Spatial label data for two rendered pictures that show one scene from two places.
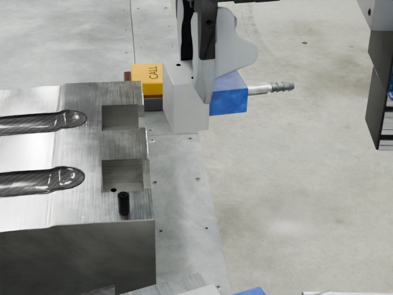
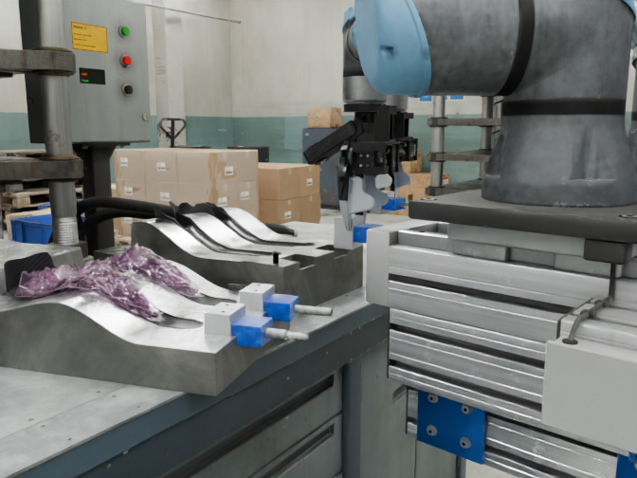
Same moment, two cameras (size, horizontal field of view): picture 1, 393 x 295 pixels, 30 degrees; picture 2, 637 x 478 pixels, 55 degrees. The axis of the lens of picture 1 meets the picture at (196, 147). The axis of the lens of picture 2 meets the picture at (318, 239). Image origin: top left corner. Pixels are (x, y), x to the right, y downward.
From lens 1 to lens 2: 69 cm
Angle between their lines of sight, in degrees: 43
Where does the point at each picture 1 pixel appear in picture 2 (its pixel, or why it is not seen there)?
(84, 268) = not seen: hidden behind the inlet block
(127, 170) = (306, 262)
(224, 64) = (354, 207)
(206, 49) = (342, 194)
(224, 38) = (355, 193)
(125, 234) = (271, 273)
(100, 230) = (261, 268)
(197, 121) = (346, 243)
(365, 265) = not seen: outside the picture
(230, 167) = not seen: hidden behind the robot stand
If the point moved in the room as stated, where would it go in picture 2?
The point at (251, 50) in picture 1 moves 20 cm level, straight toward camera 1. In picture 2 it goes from (370, 201) to (279, 212)
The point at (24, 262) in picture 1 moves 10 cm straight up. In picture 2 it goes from (231, 280) to (230, 223)
